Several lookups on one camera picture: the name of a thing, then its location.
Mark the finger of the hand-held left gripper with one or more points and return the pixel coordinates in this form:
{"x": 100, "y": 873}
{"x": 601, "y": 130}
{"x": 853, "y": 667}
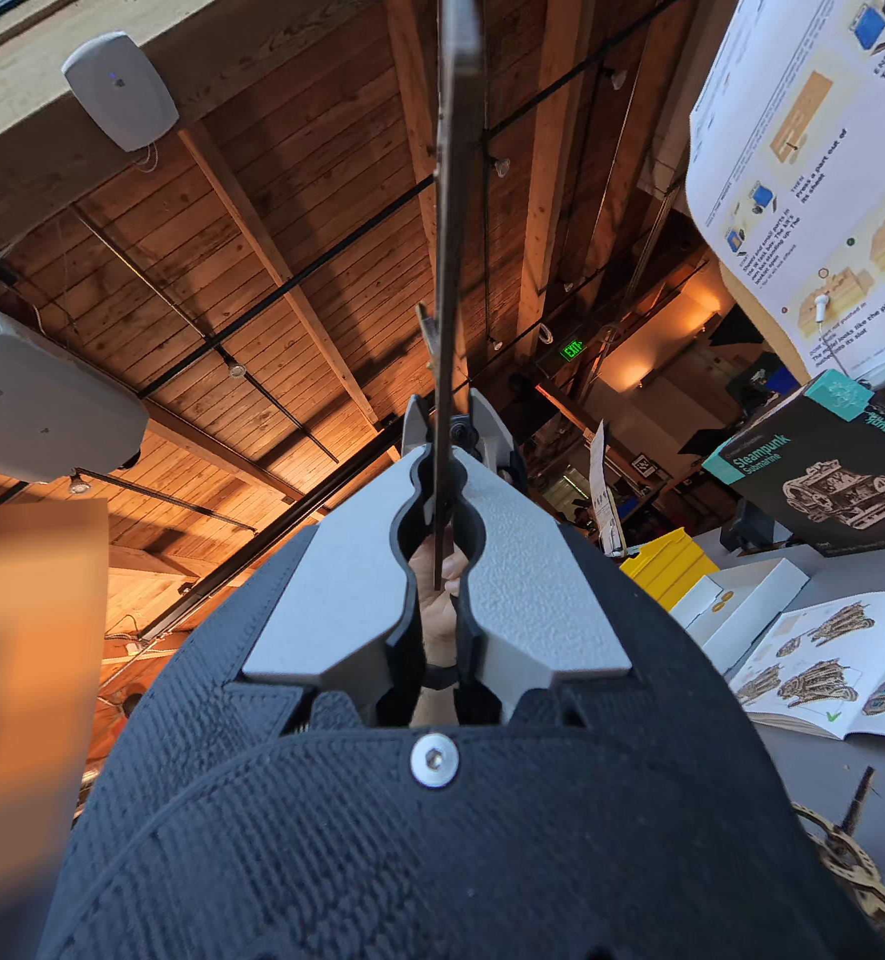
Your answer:
{"x": 485, "y": 420}
{"x": 417, "y": 424}

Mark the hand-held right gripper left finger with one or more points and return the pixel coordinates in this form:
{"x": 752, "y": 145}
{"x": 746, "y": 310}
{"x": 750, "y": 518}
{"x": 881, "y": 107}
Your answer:
{"x": 337, "y": 592}

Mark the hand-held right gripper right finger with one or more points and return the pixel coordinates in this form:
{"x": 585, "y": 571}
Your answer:
{"x": 540, "y": 600}

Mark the yellow plastic bin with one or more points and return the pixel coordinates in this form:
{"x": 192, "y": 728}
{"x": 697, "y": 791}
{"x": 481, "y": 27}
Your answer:
{"x": 667, "y": 566}

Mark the thin wooden parts sheet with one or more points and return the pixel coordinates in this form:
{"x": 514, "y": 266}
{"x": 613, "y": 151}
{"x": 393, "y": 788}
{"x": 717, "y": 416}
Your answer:
{"x": 457, "y": 187}

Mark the black model kit box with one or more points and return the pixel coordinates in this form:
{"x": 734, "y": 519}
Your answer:
{"x": 795, "y": 457}

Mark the wooden gear model assembly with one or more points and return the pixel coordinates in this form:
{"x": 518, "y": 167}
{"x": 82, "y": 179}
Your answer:
{"x": 847, "y": 862}

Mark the person's left hand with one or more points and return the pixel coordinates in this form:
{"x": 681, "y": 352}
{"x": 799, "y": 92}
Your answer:
{"x": 436, "y": 615}

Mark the standing paper sign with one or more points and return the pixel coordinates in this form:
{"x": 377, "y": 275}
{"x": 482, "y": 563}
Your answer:
{"x": 606, "y": 487}

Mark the green exit sign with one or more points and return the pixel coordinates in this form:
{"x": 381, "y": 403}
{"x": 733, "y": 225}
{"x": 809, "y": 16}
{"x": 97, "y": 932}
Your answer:
{"x": 571, "y": 350}

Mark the white cardboard box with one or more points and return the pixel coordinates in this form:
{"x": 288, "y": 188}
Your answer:
{"x": 746, "y": 607}

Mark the open instruction booklet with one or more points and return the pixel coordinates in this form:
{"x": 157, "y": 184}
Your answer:
{"x": 847, "y": 675}

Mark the white ceiling projector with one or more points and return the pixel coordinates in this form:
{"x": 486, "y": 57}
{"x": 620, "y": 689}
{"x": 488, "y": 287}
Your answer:
{"x": 37, "y": 401}

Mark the printed instruction sheet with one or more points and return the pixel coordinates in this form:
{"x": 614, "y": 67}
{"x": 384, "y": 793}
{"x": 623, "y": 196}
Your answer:
{"x": 810, "y": 195}

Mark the black ceiling track rail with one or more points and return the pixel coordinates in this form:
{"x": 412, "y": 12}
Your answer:
{"x": 300, "y": 277}

